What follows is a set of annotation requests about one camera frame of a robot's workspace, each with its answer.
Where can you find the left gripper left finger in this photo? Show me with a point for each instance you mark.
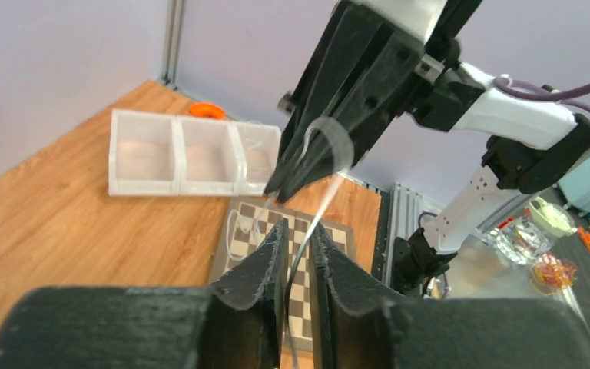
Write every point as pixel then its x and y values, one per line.
pixel 234 322

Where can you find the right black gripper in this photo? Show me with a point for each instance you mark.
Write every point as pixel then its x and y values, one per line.
pixel 427 61

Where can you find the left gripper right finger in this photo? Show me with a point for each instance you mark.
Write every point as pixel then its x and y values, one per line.
pixel 358 322

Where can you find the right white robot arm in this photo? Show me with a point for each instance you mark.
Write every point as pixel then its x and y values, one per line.
pixel 377 60

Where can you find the orange curved plastic piece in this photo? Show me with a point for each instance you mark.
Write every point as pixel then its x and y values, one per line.
pixel 207 110

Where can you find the white three-compartment tray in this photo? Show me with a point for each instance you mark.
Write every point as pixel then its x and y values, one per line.
pixel 153 154

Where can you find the clutter on side table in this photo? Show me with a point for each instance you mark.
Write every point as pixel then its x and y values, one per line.
pixel 527 237

